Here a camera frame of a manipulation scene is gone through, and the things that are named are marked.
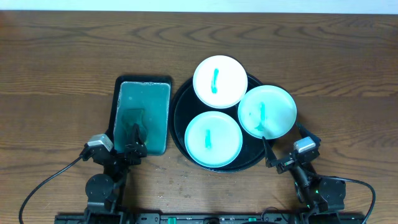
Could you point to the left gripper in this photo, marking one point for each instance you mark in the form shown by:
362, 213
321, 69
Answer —
128, 152

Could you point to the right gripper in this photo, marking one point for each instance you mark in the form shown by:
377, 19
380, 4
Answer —
271, 160

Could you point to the pale green plate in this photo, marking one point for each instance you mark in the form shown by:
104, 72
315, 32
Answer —
267, 111

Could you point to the light teal plate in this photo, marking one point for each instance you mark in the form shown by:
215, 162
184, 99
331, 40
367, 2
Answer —
213, 139

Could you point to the white plate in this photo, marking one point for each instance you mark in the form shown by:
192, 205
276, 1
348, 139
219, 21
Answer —
220, 81

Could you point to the green yellow sponge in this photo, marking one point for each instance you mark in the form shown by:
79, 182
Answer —
129, 117

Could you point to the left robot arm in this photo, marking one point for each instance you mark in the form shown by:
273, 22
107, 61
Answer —
105, 191

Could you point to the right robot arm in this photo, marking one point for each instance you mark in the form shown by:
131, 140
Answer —
319, 194

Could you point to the black rectangular water tray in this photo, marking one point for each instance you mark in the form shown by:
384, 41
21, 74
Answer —
151, 93

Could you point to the black round tray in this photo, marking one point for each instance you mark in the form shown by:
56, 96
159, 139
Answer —
184, 107

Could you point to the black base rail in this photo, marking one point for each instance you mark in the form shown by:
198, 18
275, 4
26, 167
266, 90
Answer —
155, 218

